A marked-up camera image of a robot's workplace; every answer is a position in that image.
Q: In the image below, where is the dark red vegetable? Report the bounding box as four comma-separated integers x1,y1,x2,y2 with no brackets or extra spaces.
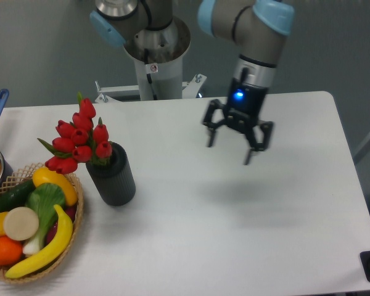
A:
45,205,77,245

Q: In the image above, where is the green cucumber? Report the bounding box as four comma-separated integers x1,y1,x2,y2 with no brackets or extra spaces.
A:
0,179,35,213

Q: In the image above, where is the dark grey ribbed vase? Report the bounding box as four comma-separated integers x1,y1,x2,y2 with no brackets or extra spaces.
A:
86,143,136,207

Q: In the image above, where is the red tulip bouquet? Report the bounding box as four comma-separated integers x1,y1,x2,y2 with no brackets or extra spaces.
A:
38,92,113,175

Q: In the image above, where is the white metal base frame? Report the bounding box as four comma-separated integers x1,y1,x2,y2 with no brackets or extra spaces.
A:
95,73,207,104

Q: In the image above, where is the woven wicker basket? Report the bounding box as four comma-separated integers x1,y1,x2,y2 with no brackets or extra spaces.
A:
0,163,84,284

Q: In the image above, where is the beige round disc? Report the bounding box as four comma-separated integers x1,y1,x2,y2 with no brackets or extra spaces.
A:
3,207,39,241

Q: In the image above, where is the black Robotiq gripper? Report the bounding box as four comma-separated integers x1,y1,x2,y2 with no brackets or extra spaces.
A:
202,78,274,165

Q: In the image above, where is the green bok choy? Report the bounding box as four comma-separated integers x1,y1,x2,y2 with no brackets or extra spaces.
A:
23,183,65,257

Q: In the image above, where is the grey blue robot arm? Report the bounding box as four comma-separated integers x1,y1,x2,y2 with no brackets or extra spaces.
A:
89,1,294,155

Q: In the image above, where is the orange fruit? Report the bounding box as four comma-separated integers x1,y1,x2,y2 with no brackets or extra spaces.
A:
0,236,23,266

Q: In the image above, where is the yellow banana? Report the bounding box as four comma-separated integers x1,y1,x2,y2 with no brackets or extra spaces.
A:
5,205,73,279

